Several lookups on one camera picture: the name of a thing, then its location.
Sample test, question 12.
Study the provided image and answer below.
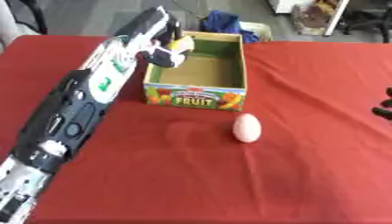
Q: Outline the white board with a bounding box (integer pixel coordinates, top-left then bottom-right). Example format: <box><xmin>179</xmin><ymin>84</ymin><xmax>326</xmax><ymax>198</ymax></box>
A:
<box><xmin>323</xmin><ymin>0</ymin><xmax>353</xmax><ymax>38</ymax></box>

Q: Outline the blue bag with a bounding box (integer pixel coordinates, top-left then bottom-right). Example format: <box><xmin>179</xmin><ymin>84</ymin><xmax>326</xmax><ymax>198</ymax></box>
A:
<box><xmin>199</xmin><ymin>9</ymin><xmax>261</xmax><ymax>44</ymax></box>

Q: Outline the cardboard box with green inside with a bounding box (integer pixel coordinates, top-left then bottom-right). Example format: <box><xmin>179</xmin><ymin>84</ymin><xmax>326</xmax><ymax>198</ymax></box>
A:
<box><xmin>141</xmin><ymin>30</ymin><xmax>250</xmax><ymax>112</ymax></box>

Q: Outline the pale pink egg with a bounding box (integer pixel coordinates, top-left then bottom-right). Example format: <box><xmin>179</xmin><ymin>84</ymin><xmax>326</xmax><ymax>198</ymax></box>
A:
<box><xmin>231</xmin><ymin>112</ymin><xmax>263</xmax><ymax>144</ymax></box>

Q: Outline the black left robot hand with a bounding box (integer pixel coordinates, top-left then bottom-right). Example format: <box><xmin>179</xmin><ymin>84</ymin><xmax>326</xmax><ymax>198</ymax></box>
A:
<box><xmin>125</xmin><ymin>5</ymin><xmax>195</xmax><ymax>69</ymax></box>

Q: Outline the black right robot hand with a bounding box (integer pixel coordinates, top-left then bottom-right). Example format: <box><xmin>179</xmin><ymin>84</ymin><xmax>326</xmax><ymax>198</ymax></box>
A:
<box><xmin>370</xmin><ymin>87</ymin><xmax>392</xmax><ymax>121</ymax></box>

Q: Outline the white container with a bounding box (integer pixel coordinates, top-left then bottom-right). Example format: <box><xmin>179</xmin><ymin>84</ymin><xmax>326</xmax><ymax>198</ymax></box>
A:
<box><xmin>237</xmin><ymin>21</ymin><xmax>276</xmax><ymax>42</ymax></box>

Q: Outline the black chair leg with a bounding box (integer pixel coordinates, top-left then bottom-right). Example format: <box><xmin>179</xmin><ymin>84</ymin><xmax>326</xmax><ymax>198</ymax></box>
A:
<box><xmin>18</xmin><ymin>0</ymin><xmax>51</xmax><ymax>36</ymax></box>

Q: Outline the yellow toy fruit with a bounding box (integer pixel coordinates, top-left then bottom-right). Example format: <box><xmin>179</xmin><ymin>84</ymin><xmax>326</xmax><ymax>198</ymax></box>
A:
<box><xmin>168</xmin><ymin>36</ymin><xmax>196</xmax><ymax>55</ymax></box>

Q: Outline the black office chair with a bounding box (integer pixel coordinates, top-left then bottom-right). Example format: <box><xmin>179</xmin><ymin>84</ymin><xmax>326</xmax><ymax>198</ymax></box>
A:
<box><xmin>339</xmin><ymin>0</ymin><xmax>392</xmax><ymax>44</ymax></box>

